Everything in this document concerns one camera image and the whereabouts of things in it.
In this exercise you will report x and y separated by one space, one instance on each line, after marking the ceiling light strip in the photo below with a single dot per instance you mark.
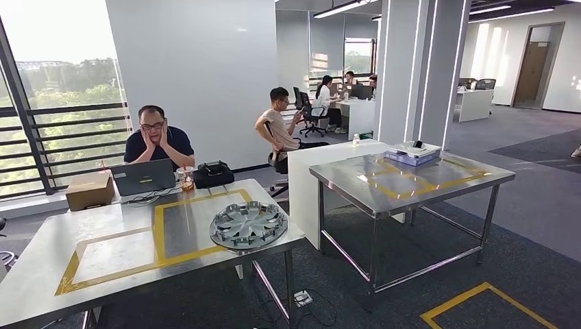
510 15
340 7

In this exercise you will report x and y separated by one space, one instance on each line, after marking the brown door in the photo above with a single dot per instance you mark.
531 72

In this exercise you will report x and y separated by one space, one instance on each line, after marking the black office chair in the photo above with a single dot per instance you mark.
485 84
308 111
279 165
297 97

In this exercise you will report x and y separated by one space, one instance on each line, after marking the blue flat box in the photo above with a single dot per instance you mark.
408 160

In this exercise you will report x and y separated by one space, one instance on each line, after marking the dark grey laptop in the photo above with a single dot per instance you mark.
143 177

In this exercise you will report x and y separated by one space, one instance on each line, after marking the small clear bottle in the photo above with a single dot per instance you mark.
356 141

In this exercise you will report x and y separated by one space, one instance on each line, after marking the black window railing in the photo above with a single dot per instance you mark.
77 108

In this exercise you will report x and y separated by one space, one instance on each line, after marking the plastic drink cup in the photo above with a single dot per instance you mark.
185 179

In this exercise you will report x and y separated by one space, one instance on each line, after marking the black carry bag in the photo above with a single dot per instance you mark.
213 176

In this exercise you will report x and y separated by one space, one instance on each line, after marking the grey roller blind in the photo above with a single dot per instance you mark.
327 41

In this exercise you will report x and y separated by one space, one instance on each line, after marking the black monitor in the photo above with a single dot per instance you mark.
361 92

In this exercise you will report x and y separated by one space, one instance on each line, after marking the white flat box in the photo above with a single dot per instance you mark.
415 150

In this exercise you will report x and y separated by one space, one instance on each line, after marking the white desk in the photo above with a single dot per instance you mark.
474 106
361 118

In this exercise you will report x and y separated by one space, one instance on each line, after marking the closed cardboard box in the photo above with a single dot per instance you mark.
90 193

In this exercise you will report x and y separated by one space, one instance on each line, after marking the white power strip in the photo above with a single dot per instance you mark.
303 299

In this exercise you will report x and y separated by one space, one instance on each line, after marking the silver wheel hubcap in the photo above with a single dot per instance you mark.
247 225

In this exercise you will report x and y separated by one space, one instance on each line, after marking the steel table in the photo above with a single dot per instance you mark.
113 218
345 177

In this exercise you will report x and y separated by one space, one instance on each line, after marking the person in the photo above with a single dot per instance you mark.
373 84
349 78
174 140
274 127
323 100

